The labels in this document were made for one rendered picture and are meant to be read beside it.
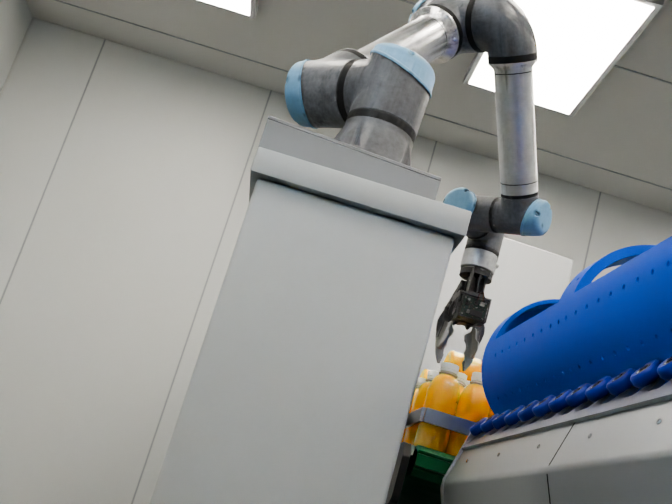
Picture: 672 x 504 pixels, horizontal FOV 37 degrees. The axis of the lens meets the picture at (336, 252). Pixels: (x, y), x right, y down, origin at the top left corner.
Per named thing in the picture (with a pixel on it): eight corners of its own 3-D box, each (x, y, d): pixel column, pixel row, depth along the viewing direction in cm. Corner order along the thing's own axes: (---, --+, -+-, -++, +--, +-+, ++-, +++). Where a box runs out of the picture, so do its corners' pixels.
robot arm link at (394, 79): (394, 107, 153) (420, 33, 157) (326, 107, 161) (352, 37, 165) (429, 146, 162) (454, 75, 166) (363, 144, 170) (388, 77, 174)
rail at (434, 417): (423, 421, 203) (427, 407, 204) (422, 421, 204) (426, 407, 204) (606, 478, 205) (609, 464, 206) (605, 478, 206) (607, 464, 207)
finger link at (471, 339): (468, 367, 206) (470, 324, 209) (461, 371, 212) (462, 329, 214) (483, 369, 206) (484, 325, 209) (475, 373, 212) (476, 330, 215)
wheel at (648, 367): (663, 353, 124) (673, 367, 124) (647, 359, 128) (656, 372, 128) (636, 374, 123) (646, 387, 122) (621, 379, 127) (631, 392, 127)
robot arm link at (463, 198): (491, 186, 203) (513, 209, 211) (444, 183, 210) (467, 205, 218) (480, 220, 201) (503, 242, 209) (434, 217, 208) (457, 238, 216)
